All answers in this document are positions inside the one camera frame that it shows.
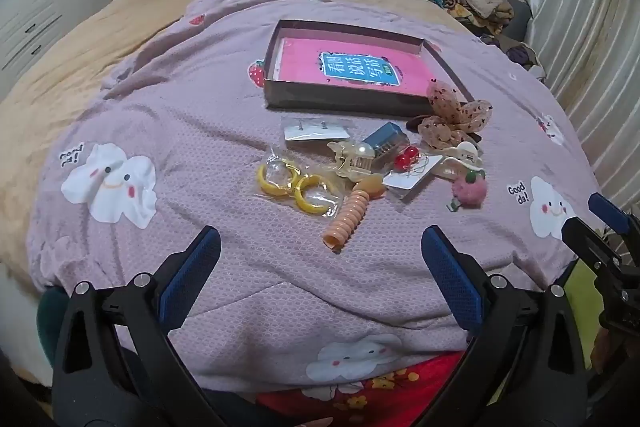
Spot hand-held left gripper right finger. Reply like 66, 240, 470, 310
421, 226, 588, 427

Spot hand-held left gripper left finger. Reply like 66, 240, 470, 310
51, 226, 222, 427

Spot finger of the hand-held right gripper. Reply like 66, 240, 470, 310
587, 193, 632, 235
561, 217, 621, 275

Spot orange spiral hair tie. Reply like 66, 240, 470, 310
322, 188, 371, 253

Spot beige oval hair clip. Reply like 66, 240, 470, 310
357, 173, 386, 198

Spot white hair claw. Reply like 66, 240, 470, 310
432, 141, 485, 182

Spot dotted beige bow scrunchie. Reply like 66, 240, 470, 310
417, 78, 493, 148

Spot earring card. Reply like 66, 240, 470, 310
281, 117, 355, 142

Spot dark cardboard box tray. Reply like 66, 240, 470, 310
263, 20, 475, 114

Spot lime green object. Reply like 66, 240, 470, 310
562, 257, 608, 358

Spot pink fuzzy peach hair clip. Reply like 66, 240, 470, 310
446, 172, 487, 212

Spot red cherry earrings on card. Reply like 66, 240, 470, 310
382, 146, 443, 202

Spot yellow hoop earrings in bag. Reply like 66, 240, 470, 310
255, 152, 346, 214

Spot red floral clothing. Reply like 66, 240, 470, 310
255, 349, 468, 427

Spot cream hair claw with pearl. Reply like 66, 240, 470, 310
327, 141, 376, 182

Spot blue hair clip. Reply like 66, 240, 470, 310
361, 122, 407, 168

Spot teal cloth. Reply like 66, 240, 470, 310
35, 287, 68, 358

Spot lilac printed blanket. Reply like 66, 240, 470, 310
30, 0, 601, 395

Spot white striped curtain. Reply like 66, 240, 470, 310
522, 0, 640, 218

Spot pink book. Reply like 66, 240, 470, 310
276, 38, 435, 98

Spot beige bed sheet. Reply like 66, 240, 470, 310
0, 0, 451, 288

